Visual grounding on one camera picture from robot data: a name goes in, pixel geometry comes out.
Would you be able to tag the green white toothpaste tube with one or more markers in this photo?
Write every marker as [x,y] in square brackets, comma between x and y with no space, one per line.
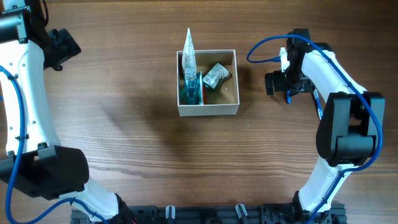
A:
[202,89]

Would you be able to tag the white cardboard box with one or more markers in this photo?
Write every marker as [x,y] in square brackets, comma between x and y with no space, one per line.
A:
[224,100]

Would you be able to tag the blue white toothbrush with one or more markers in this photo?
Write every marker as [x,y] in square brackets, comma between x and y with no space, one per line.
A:
[318,103]

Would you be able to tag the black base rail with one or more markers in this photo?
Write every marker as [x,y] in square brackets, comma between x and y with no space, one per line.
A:
[266,213]

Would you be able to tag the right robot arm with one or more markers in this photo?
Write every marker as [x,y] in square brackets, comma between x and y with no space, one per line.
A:
[349,137]

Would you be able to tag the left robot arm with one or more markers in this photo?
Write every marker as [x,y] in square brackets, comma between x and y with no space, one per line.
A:
[36,163]

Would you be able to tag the blue mouthwash bottle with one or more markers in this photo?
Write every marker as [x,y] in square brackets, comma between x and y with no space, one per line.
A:
[190,94]

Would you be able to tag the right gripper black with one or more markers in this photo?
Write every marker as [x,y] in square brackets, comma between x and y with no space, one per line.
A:
[305,85]

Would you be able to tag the blue disposable razor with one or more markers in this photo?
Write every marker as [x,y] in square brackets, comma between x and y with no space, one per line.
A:
[288,97]

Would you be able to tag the green white soap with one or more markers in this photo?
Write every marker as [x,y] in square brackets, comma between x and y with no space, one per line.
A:
[216,76]

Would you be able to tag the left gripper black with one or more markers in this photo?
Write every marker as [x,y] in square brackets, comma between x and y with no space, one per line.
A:
[67,46]

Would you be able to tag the white floral lotion tube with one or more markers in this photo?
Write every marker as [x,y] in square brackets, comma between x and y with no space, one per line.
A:
[189,64]

